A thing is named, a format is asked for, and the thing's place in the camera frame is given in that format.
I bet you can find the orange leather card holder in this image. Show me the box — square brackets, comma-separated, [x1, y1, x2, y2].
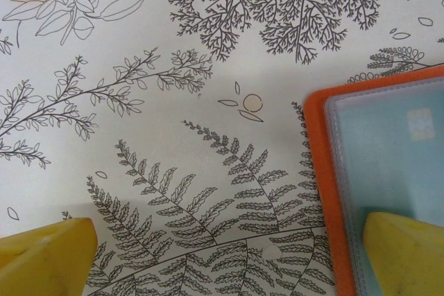
[302, 65, 444, 296]

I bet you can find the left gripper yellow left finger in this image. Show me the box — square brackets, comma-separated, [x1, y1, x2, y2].
[0, 218, 98, 296]

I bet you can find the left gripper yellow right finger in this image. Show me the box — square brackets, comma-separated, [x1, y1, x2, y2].
[362, 211, 444, 296]

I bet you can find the floral patterned table cover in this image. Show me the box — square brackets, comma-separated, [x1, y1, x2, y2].
[0, 0, 444, 296]

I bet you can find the teal credit card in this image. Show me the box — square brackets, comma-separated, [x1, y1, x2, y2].
[339, 96, 444, 296]

